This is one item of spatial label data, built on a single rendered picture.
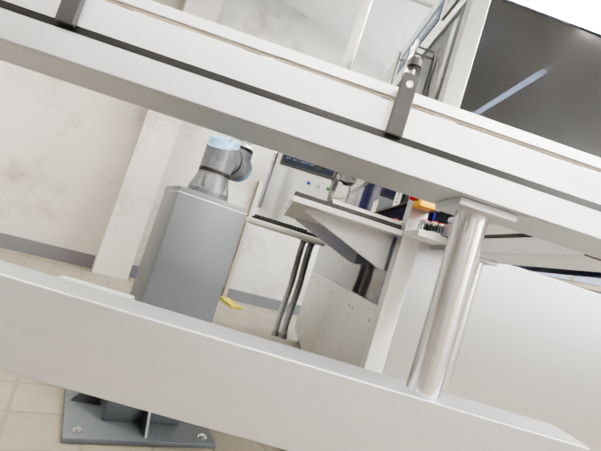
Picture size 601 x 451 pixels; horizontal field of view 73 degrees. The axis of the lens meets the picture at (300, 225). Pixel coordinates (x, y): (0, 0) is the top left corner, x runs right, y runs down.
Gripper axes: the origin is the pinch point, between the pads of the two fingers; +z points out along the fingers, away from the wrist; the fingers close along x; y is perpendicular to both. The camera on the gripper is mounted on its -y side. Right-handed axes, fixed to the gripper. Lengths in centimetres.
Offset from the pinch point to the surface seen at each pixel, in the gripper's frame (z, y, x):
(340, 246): 12, 18, 48
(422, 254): 8.6, 35.8, -12.4
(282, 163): -26, -23, 91
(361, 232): 7.2, 15.2, -2.5
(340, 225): 7.3, 6.8, -2.5
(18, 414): 93, -69, -22
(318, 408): 42, -2, -92
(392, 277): 19.6, 28.0, -12.5
